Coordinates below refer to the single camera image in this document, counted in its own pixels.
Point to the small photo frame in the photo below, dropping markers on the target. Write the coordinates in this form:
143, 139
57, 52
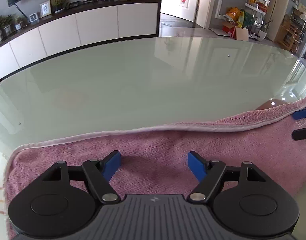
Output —
34, 17

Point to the wooden rack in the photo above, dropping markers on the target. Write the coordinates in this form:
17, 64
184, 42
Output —
290, 32

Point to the red box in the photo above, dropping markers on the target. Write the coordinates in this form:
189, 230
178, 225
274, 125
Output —
229, 29

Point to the small potted plant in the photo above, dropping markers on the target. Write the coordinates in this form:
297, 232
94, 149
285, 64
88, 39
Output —
19, 23

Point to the yellow flower plant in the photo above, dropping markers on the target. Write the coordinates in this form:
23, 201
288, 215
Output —
58, 3

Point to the yellow bag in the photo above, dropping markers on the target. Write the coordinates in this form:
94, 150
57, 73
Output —
234, 14

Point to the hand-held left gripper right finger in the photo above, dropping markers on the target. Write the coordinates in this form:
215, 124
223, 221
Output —
196, 166

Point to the pink towel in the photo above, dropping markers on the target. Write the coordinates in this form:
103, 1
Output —
167, 145

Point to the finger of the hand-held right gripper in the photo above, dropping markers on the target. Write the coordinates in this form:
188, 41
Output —
302, 114
302, 134

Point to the cardboard panel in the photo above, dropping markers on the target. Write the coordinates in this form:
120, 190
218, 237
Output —
242, 34

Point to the black tray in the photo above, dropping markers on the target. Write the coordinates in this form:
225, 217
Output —
73, 5

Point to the green bag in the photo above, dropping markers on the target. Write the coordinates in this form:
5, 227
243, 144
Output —
247, 18

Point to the potted plant in grey pot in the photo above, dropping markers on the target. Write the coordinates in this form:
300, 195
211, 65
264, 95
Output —
7, 25

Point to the white TV cabinet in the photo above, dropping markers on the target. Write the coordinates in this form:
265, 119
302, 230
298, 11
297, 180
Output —
93, 22

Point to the white photo frame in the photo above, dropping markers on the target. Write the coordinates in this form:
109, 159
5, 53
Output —
45, 8

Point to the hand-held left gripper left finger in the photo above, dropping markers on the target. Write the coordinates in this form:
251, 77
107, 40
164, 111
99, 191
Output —
111, 165

